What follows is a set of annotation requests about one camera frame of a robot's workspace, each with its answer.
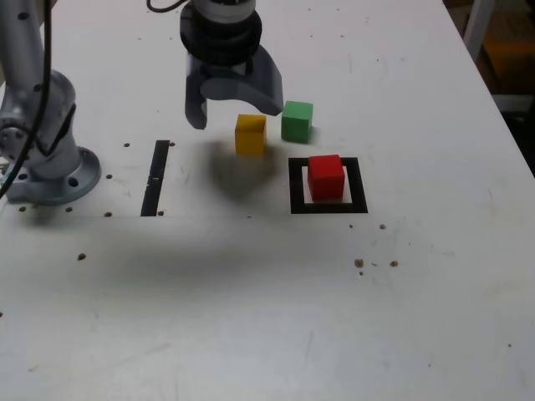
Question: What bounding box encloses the red cube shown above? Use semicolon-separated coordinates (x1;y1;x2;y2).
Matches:
307;154;345;201

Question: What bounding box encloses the green cube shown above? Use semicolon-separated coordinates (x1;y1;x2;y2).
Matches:
280;100;314;145

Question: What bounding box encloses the long black cable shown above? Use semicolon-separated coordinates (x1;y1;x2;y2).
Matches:
0;0;55;200

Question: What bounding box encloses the brown cardboard box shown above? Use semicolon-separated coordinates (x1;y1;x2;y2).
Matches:
480;31;535;95

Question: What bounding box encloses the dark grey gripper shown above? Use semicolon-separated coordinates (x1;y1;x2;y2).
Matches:
185;44;285;131

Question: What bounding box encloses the black tape strip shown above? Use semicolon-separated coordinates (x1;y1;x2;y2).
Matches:
140;140;171;217

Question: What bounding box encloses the black tape square outline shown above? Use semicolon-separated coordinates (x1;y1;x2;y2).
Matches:
288;156;369;216

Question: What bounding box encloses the short black camera cable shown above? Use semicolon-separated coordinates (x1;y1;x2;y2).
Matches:
145;0;187;13

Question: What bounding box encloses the yellow cube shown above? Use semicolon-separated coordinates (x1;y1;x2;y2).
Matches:
235;113;268;157

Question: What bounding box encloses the white metal frame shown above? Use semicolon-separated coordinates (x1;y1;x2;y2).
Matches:
461;0;535;114

